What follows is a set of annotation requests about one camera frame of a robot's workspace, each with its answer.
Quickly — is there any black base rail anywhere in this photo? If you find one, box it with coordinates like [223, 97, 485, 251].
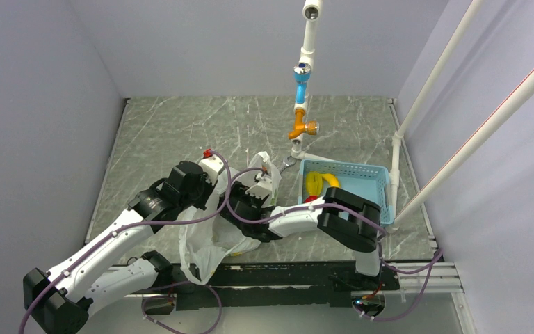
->
[156, 260, 401, 312]

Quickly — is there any white plastic shopping bag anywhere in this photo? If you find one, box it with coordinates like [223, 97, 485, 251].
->
[179, 151, 282, 285]

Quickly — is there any yellow fake star fruit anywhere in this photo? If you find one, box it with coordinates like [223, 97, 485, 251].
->
[305, 171, 323, 198]

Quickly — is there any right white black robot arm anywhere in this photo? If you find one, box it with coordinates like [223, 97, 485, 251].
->
[219, 181, 382, 289]

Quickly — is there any silver combination wrench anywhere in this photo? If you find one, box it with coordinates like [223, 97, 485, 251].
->
[278, 156, 297, 174]

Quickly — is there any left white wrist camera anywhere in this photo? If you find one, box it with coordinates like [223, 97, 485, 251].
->
[198, 148, 225, 185]

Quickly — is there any white frame pole near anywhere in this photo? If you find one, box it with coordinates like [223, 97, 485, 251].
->
[394, 68, 534, 224]

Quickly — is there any white frame pole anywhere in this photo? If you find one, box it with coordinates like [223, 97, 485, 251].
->
[394, 68, 534, 224]
[389, 0, 483, 209]

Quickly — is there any red fake fruit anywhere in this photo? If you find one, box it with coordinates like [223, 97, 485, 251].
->
[303, 196, 319, 203]

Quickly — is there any white blue orange pipe stand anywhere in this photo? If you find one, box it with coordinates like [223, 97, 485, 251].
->
[288, 0, 332, 161]

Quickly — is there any yellow fake banana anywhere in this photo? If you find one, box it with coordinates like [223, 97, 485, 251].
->
[321, 173, 341, 188]

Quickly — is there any white frame pole far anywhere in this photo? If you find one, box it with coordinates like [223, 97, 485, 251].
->
[389, 0, 483, 209]

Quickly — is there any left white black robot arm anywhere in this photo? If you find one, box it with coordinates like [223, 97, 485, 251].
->
[22, 156, 225, 333]

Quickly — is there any light blue plastic basket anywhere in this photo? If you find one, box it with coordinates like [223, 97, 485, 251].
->
[298, 159, 394, 227]

